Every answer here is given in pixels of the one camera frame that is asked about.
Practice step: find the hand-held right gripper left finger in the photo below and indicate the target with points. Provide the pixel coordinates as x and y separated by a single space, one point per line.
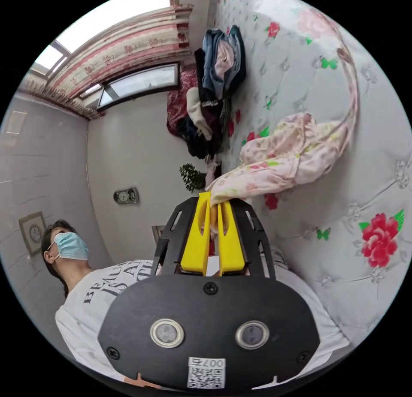
192 242

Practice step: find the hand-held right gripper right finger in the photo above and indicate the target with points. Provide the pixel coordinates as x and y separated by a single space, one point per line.
232 246

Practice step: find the pink floral skirt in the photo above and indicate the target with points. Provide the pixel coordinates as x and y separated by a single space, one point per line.
289 159

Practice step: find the bed with floral quilt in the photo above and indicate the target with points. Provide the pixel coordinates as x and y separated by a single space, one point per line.
338 120

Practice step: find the striped floral curtain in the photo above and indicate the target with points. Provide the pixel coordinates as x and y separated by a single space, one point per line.
112 56

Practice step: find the green potted plant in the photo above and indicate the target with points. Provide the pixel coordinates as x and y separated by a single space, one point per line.
192 177

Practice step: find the person's body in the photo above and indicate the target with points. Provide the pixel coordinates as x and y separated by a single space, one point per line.
87 294

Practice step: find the pile of clothes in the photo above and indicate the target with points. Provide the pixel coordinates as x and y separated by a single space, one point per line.
209 94

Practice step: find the window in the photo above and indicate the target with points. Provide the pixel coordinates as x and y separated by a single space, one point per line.
138 83

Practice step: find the oval wall clock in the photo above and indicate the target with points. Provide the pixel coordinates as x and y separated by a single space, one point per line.
126 196

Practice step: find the framed wall picture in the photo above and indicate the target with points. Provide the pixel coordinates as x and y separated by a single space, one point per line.
33 233

